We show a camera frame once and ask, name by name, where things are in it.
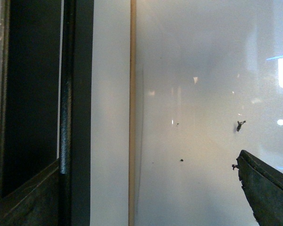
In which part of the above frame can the black drawer handle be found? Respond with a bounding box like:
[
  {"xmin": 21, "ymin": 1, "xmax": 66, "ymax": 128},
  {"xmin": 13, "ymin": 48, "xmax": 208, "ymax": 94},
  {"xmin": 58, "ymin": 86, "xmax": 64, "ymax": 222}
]
[{"xmin": 58, "ymin": 0, "xmax": 94, "ymax": 226}]

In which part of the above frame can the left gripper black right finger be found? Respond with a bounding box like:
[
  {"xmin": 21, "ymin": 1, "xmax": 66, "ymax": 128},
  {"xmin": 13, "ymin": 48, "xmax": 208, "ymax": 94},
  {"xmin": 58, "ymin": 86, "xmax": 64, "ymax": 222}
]
[{"xmin": 232, "ymin": 150, "xmax": 283, "ymax": 226}]

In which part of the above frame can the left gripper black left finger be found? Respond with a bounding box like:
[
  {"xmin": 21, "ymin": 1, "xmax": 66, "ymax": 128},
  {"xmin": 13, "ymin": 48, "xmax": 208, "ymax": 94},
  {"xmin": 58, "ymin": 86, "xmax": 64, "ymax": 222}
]
[{"xmin": 0, "ymin": 160, "xmax": 59, "ymax": 226}]

